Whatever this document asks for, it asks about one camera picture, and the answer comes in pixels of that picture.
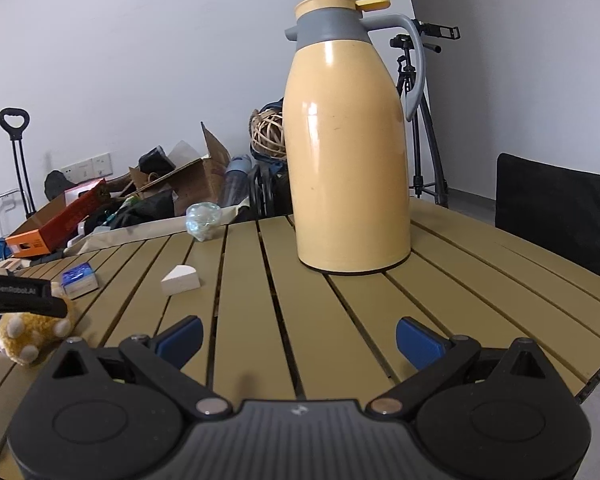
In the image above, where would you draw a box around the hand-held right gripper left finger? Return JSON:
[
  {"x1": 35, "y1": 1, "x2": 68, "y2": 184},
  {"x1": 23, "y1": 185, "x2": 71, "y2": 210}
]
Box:
[{"x1": 50, "y1": 315, "x2": 231, "y2": 417}]

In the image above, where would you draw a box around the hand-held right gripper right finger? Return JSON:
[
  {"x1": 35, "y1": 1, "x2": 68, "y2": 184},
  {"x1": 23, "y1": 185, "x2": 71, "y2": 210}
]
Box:
[{"x1": 365, "y1": 316, "x2": 551, "y2": 417}]

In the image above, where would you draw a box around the yellow plush toy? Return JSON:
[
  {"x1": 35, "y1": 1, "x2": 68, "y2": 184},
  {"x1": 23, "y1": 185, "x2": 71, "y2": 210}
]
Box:
[{"x1": 0, "y1": 282, "x2": 77, "y2": 367}]

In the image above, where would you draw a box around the small blue printed box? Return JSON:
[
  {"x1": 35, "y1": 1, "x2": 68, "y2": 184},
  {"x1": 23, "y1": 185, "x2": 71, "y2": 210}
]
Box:
[{"x1": 61, "y1": 263, "x2": 100, "y2": 297}]

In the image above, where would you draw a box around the orange flat box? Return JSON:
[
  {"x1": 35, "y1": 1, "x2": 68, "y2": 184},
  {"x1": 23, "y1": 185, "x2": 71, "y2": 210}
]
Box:
[{"x1": 4, "y1": 179, "x2": 107, "y2": 259}]

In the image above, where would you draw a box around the white foam wedge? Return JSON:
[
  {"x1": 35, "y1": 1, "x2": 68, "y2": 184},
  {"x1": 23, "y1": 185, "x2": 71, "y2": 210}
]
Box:
[{"x1": 160, "y1": 263, "x2": 202, "y2": 297}]

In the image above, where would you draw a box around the pink white box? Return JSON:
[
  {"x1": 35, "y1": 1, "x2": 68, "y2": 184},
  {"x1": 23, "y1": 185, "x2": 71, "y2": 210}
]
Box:
[{"x1": 64, "y1": 178, "x2": 106, "y2": 207}]

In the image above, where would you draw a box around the black bag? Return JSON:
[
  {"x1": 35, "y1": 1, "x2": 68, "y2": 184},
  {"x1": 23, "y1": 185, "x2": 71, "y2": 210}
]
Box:
[{"x1": 45, "y1": 170, "x2": 75, "y2": 200}]

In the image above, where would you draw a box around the crumpled clear plastic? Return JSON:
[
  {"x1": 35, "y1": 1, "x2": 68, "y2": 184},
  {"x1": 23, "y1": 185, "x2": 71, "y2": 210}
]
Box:
[{"x1": 185, "y1": 202, "x2": 223, "y2": 243}]

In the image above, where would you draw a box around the tall flap cardboard box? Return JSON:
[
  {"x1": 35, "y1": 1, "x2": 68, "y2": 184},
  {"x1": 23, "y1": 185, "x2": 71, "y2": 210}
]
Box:
[{"x1": 129, "y1": 121, "x2": 232, "y2": 218}]

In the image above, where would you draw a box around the blue water bottle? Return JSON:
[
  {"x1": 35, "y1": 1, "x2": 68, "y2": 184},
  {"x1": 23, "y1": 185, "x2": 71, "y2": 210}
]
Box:
[{"x1": 223, "y1": 155, "x2": 254, "y2": 209}]

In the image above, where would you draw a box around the black case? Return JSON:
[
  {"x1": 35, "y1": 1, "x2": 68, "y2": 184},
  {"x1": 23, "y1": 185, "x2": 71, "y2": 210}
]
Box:
[{"x1": 249, "y1": 162, "x2": 295, "y2": 222}]

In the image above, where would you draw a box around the yellow thermos jug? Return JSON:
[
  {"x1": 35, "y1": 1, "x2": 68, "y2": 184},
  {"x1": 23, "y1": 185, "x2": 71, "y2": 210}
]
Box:
[{"x1": 285, "y1": 0, "x2": 427, "y2": 275}]

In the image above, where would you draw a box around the black glossy box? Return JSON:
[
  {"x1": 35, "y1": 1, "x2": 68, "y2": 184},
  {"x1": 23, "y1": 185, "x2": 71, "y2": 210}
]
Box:
[{"x1": 138, "y1": 146, "x2": 175, "y2": 175}]

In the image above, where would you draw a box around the black folding chair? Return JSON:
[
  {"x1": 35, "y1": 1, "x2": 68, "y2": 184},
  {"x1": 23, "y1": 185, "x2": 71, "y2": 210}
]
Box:
[{"x1": 495, "y1": 153, "x2": 600, "y2": 281}]

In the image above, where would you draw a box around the wicker ball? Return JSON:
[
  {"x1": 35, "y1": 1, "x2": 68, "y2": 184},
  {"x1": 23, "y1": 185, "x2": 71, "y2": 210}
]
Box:
[{"x1": 249, "y1": 109, "x2": 287, "y2": 159}]

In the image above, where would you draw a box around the dark blue backpack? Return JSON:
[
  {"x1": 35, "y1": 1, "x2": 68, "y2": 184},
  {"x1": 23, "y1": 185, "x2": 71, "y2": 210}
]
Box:
[{"x1": 252, "y1": 99, "x2": 287, "y2": 118}]

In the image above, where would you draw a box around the white metal tube frame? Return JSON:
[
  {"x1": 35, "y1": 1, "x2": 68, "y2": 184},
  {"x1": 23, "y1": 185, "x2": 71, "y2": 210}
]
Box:
[{"x1": 0, "y1": 188, "x2": 26, "y2": 242}]

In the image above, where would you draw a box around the white wall socket panel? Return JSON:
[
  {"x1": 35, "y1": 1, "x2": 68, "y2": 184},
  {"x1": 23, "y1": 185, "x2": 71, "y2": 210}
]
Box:
[{"x1": 59, "y1": 152, "x2": 112, "y2": 184}]

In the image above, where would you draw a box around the black trolley handle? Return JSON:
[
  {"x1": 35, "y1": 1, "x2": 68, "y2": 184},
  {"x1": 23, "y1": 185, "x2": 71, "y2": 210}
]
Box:
[{"x1": 0, "y1": 107, "x2": 37, "y2": 222}]

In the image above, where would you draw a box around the black camera tripod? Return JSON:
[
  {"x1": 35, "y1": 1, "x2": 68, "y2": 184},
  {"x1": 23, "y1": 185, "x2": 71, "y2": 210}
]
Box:
[{"x1": 389, "y1": 19, "x2": 462, "y2": 208}]

